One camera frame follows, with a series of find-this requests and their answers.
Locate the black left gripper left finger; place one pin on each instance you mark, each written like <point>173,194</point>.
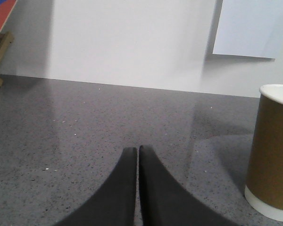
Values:
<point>113,204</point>

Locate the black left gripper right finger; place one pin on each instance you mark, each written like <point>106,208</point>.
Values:
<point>164,202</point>

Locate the brown paper cup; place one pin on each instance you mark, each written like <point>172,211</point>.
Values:
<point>264,180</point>

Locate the white paper sheet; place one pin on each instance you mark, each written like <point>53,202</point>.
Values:
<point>250,28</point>

